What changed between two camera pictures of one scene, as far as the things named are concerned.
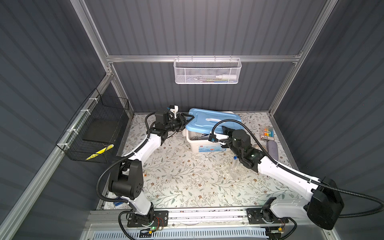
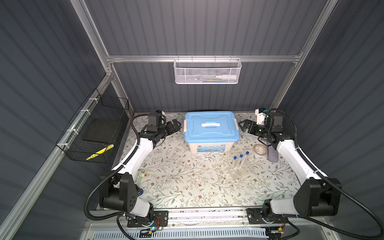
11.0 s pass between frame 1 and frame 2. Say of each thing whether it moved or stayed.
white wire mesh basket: stayed
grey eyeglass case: stayed
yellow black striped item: stayed
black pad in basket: stayed
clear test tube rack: stayed
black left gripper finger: moved
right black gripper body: moved
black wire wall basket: stayed
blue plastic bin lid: moved
